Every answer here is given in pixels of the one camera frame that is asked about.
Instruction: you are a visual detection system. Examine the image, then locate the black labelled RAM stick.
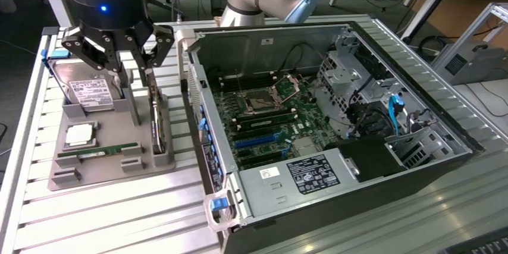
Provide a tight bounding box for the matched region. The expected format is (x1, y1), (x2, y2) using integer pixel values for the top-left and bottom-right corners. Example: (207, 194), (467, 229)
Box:
(235, 110), (298, 132)

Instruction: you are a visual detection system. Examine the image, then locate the black looped wire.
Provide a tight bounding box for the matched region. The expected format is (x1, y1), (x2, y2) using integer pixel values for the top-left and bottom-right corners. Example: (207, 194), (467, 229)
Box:
(283, 42), (330, 71)

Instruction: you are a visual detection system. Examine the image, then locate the silver hard disk blue carrier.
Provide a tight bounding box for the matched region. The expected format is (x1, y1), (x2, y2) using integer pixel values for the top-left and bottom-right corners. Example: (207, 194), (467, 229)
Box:
(39, 48), (123, 114)

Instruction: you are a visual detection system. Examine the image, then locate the metal socket cover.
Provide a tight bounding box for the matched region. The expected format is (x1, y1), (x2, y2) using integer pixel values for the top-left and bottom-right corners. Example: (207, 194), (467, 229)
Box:
(269, 74), (302, 108)

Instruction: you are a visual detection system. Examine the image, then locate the grey metal control box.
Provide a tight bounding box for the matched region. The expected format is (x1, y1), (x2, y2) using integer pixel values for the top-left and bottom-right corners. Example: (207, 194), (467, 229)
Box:
(430, 40), (508, 87)

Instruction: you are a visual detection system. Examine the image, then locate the CPU socket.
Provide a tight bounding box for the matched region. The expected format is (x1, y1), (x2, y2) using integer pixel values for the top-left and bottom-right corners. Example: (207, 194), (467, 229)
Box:
(237, 87), (279, 115)

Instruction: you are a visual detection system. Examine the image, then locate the perforated metal disk bay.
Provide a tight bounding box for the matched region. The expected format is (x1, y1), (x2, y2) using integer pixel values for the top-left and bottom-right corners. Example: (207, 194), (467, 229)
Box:
(317, 29), (401, 127)

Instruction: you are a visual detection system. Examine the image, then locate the black plastic cover box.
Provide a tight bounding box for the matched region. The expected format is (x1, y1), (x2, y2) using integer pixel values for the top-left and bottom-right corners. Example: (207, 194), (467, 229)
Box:
(323, 134), (409, 184)

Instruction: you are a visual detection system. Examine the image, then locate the black open PC case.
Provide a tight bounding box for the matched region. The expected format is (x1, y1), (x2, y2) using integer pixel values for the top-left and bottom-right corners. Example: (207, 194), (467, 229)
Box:
(175, 21), (485, 254)

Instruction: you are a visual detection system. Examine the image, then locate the aluminium profile frame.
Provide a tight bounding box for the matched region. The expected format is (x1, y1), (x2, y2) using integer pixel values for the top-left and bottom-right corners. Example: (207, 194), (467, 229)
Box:
(451, 2), (508, 55)

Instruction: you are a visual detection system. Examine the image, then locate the black wire bundle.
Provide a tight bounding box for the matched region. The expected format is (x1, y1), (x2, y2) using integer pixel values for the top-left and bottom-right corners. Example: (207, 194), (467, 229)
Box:
(343, 75), (395, 140)

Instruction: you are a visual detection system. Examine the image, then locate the black expansion slot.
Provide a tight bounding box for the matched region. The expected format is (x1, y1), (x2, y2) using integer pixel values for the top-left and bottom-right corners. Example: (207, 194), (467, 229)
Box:
(241, 155), (286, 168)
(239, 150), (283, 162)
(230, 127), (274, 142)

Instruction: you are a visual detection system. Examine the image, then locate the black keyboard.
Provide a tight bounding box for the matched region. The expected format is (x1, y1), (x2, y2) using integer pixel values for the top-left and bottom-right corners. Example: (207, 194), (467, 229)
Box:
(443, 236), (508, 254)

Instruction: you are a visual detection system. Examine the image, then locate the black office chair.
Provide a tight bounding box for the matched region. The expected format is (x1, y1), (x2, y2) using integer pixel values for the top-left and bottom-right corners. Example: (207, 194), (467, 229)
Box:
(142, 0), (183, 22)

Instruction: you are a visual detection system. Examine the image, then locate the grey power supply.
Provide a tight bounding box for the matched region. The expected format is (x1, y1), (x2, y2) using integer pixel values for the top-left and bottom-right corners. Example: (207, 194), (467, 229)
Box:
(235, 146), (362, 227)

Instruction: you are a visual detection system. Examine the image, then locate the green graphics card black fan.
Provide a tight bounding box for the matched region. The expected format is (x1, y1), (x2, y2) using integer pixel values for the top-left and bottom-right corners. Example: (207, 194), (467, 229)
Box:
(142, 68), (170, 157)

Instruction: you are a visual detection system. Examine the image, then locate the silver metal disk bay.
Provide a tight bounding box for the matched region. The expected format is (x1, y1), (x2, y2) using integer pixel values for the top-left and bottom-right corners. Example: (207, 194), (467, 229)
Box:
(385, 125), (473, 172)

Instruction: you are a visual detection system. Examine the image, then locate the silver finned heatsink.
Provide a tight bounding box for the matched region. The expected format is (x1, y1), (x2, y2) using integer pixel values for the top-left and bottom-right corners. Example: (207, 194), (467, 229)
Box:
(293, 139), (322, 157)

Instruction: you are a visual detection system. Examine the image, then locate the blue expansion slot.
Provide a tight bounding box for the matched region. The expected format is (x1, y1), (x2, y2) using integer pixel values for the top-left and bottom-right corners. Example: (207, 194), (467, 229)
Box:
(233, 134), (279, 149)

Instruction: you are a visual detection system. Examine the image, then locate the green motherboard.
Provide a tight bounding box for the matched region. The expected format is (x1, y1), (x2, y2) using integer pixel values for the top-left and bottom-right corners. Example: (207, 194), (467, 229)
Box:
(209, 71), (346, 170)

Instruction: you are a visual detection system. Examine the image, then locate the grey parts rack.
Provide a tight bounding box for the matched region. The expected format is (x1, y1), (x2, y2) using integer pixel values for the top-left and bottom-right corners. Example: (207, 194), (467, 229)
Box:
(46, 68), (177, 192)

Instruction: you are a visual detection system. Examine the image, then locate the green RAM stick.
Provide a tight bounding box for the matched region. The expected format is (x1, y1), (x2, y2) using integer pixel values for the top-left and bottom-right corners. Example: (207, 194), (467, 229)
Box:
(57, 142), (143, 159)

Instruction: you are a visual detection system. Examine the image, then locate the blue flat wire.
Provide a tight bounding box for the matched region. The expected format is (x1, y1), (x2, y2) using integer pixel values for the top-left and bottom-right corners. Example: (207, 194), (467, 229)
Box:
(389, 93), (405, 137)

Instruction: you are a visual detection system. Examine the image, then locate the silver CPU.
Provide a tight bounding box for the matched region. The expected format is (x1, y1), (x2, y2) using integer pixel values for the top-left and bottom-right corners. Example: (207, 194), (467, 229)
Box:
(63, 123), (98, 149)

